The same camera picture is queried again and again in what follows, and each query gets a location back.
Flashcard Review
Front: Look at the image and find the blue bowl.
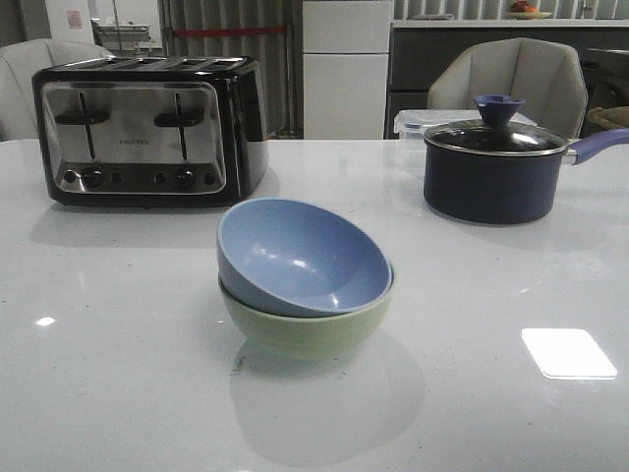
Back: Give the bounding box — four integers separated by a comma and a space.
216, 198, 393, 318

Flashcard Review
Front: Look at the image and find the green bowl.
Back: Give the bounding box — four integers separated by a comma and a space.
218, 282, 396, 360

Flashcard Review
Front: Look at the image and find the clear plastic food container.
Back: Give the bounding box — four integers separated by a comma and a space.
394, 108, 535, 142

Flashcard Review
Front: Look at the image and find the dark blue saucepan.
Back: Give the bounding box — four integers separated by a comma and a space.
424, 129, 628, 225

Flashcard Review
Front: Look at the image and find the black and chrome toaster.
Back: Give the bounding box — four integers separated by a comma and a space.
32, 56, 268, 207

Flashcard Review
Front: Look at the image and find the white refrigerator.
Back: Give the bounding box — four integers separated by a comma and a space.
303, 1, 394, 140

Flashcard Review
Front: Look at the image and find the glass lid with blue knob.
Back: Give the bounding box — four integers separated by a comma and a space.
424, 94, 568, 157

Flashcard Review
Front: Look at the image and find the grey counter cabinet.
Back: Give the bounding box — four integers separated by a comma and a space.
384, 19, 628, 138

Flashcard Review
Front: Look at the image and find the beige chair right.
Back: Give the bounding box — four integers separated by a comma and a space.
427, 37, 588, 139

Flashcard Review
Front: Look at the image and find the beige chair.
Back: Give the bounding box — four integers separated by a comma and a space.
1, 38, 111, 141
427, 37, 588, 139

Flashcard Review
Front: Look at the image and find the fruit plate on counter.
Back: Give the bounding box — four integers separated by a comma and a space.
505, 0, 552, 20

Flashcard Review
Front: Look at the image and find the beige chair left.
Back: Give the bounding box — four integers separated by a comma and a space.
1, 38, 111, 141

